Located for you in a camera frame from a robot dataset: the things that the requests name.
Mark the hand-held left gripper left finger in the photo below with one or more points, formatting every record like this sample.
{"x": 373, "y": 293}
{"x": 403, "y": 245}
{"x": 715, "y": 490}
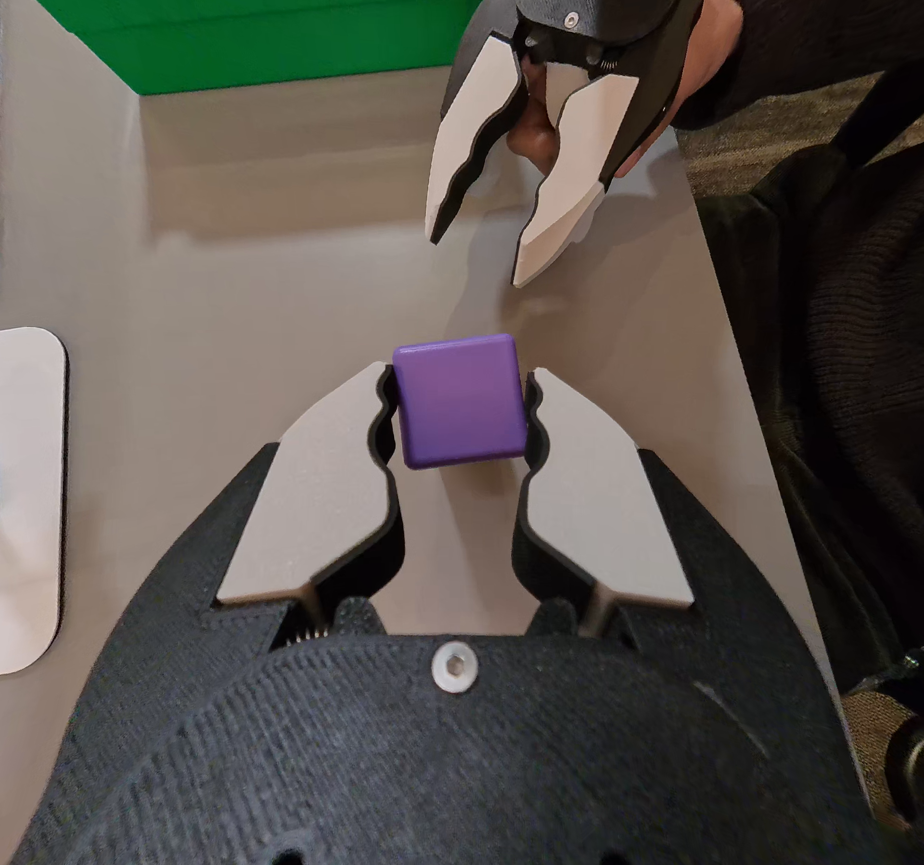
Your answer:
{"x": 325, "y": 504}

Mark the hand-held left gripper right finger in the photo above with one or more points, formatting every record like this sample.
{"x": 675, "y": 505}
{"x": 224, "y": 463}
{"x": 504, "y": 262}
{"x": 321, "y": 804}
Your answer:
{"x": 599, "y": 511}

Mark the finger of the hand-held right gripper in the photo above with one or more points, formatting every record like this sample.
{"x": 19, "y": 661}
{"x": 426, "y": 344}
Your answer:
{"x": 577, "y": 179}
{"x": 469, "y": 114}

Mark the purple cube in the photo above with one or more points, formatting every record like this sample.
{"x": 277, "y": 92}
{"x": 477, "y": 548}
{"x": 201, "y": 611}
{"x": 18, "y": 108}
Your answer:
{"x": 458, "y": 403}

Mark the green plastic bin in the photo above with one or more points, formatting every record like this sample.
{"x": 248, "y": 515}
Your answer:
{"x": 252, "y": 13}

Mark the person's right forearm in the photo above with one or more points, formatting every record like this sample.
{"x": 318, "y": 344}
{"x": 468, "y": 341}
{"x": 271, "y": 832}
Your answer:
{"x": 808, "y": 6}

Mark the grey desk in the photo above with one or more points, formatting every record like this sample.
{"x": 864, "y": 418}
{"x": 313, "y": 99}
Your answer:
{"x": 252, "y": 244}

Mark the person's right hand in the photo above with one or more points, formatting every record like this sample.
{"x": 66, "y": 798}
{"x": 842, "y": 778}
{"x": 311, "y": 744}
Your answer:
{"x": 711, "y": 28}

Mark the person's black clothed legs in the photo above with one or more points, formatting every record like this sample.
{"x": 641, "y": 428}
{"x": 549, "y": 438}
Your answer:
{"x": 852, "y": 410}

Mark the white board stand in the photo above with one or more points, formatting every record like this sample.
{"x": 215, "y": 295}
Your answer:
{"x": 29, "y": 504}

